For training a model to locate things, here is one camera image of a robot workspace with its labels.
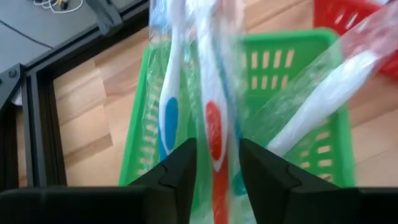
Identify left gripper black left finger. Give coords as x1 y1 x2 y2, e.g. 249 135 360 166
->
0 138 198 224

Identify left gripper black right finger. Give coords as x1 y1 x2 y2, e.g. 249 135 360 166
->
240 138 398 224

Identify blue white toothbrush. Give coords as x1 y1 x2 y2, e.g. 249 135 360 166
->
149 0 190 164
214 46 243 147

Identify teal white toothbrush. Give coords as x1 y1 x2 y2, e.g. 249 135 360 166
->
233 12 398 197

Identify red white toothbrush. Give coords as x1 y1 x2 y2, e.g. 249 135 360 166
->
194 0 233 224

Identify green plastic basket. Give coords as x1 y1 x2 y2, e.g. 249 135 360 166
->
118 27 356 224

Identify red plastic basket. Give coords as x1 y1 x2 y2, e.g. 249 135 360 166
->
313 0 398 79

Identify black aluminium table frame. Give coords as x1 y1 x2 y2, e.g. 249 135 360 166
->
0 0 150 192

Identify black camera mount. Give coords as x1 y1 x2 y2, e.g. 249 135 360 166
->
85 0 124 37

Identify long black floor cable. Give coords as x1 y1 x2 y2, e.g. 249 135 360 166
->
0 19 53 50

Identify white coiled cable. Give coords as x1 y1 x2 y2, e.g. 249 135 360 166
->
32 0 85 14

